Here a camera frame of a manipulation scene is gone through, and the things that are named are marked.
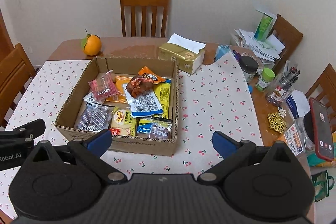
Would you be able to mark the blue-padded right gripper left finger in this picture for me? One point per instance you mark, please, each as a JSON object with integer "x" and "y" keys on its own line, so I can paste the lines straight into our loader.
{"x": 89, "y": 152}

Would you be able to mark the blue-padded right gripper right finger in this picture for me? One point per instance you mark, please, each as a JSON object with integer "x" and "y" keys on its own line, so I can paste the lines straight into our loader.
{"x": 234, "y": 155}

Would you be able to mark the silver dark snack packet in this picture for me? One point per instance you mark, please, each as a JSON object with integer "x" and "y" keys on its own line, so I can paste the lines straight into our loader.
{"x": 94, "y": 118}

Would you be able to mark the pink sausage snack packet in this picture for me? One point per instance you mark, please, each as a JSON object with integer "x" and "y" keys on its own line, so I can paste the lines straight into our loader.
{"x": 104, "y": 87}

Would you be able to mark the white blue snack packet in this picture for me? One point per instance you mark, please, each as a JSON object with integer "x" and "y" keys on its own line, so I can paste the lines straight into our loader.
{"x": 144, "y": 105}

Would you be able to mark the maroon pig snack packet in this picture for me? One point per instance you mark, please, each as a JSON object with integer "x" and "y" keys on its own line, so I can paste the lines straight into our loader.
{"x": 160, "y": 128}

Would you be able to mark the orange brown snack packet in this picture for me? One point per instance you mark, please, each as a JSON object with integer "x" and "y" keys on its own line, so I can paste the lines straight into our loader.
{"x": 143, "y": 81}

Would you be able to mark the yellow cheese snack packet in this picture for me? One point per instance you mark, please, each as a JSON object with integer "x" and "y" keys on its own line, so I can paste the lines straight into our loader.
{"x": 122, "y": 123}

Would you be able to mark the gold ornament coaster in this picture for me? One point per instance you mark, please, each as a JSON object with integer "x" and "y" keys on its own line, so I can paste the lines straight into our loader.
{"x": 277, "y": 122}

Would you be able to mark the cherry print tablecloth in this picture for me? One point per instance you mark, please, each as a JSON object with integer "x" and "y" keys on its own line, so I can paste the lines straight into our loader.
{"x": 215, "y": 97}

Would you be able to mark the orange snack packet in box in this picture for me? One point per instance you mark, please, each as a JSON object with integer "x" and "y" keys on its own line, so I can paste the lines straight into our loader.
{"x": 119, "y": 81}

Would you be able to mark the orange labelled box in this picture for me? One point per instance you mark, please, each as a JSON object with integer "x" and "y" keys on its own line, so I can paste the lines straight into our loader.
{"x": 299, "y": 137}

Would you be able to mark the cardboard box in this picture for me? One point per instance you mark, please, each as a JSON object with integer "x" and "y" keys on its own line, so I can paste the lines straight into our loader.
{"x": 65, "y": 121}

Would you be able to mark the clear jar with pens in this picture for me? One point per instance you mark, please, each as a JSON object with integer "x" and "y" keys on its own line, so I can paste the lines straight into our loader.
{"x": 282, "y": 85}

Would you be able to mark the wooden chair at left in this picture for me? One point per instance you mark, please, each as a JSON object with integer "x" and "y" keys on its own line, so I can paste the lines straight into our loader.
{"x": 16, "y": 70}

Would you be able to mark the wooden chair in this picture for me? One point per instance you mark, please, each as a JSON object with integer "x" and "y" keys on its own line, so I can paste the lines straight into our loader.
{"x": 149, "y": 16}
{"x": 289, "y": 36}
{"x": 16, "y": 70}

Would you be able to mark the green lid bottle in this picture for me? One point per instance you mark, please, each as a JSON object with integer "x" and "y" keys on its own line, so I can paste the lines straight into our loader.
{"x": 265, "y": 78}

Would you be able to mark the dark lid glass jar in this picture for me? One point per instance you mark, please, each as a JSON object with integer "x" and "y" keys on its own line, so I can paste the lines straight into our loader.
{"x": 249, "y": 67}

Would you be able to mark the red smartphone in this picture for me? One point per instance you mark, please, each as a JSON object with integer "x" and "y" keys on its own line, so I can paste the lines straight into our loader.
{"x": 323, "y": 137}

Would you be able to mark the yellow snack packet in box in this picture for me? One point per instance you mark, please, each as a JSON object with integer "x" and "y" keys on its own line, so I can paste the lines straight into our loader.
{"x": 162, "y": 91}

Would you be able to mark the light blue small box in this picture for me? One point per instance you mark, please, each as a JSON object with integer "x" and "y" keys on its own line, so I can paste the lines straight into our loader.
{"x": 220, "y": 51}

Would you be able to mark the orange tangerine with leaf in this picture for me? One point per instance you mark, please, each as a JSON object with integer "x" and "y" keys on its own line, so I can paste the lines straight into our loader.
{"x": 91, "y": 44}

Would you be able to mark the pile of white papers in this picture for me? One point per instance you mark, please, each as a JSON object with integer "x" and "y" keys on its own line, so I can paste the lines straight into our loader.
{"x": 268, "y": 51}

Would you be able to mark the yellow tissue pack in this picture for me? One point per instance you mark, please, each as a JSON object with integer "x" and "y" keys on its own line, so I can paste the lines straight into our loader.
{"x": 187, "y": 53}

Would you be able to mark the green white carton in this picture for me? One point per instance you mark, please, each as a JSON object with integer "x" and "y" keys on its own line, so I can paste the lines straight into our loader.
{"x": 266, "y": 23}

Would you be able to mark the wooden chair at right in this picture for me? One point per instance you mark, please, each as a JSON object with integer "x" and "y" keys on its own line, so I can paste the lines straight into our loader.
{"x": 289, "y": 36}

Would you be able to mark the wooden chair at back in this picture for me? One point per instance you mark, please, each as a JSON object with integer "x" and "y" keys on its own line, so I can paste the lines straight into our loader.
{"x": 149, "y": 16}

